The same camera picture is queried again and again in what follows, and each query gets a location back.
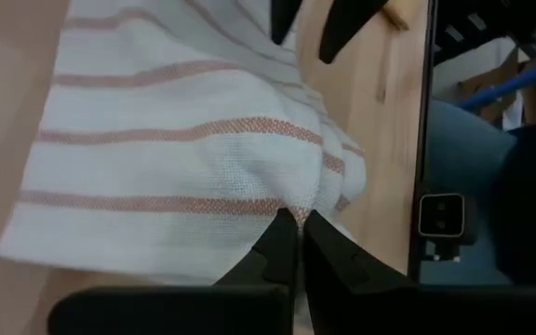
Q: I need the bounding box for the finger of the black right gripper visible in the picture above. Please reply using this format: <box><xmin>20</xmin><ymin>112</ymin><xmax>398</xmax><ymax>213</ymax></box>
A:
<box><xmin>318</xmin><ymin>0</ymin><xmax>390</xmax><ymax>65</ymax></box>
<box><xmin>270</xmin><ymin>0</ymin><xmax>304</xmax><ymax>47</ymax></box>

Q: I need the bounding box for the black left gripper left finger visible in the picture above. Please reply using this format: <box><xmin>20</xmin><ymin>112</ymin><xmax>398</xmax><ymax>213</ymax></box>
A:
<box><xmin>47</xmin><ymin>207</ymin><xmax>300</xmax><ymax>335</ymax></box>

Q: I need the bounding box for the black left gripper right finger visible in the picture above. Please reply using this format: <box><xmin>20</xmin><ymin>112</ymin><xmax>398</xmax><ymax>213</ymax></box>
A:
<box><xmin>301</xmin><ymin>208</ymin><xmax>536</xmax><ymax>335</ymax></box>

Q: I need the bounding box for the white towel with red stripes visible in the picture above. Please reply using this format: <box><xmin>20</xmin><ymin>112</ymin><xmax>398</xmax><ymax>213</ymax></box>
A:
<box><xmin>0</xmin><ymin>0</ymin><xmax>369</xmax><ymax>327</ymax></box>

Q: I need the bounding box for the blue bar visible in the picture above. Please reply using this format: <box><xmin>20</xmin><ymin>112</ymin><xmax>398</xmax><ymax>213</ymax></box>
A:
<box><xmin>457</xmin><ymin>61</ymin><xmax>536</xmax><ymax>114</ymax></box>

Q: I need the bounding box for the black chair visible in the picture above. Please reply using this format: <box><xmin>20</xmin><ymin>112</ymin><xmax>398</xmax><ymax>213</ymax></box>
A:
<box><xmin>489</xmin><ymin>119</ymin><xmax>536</xmax><ymax>286</ymax></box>

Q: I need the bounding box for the small table-level camera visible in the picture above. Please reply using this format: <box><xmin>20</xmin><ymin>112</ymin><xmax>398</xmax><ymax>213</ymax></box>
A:
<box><xmin>417</xmin><ymin>192</ymin><xmax>466</xmax><ymax>263</ymax></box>

